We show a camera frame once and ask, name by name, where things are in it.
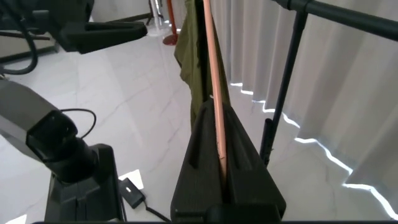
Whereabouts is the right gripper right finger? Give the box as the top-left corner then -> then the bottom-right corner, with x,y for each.
222,103 -> 287,216

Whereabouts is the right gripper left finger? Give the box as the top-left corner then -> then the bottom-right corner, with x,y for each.
170,99 -> 226,222

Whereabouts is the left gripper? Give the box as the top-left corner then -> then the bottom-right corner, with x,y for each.
32,11 -> 149,55

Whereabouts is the pink clothes hanger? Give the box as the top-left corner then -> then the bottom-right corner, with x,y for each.
202,0 -> 228,184

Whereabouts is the green printed shirt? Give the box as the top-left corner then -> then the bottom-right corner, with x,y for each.
173,0 -> 233,131

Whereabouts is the black clothes rack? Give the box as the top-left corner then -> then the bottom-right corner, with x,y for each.
259,0 -> 398,167

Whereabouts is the white stand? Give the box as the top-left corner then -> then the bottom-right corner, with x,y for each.
147,0 -> 170,37

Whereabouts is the orange stand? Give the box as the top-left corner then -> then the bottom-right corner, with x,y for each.
163,0 -> 180,46

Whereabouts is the white curtain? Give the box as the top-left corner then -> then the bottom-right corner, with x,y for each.
169,0 -> 398,218

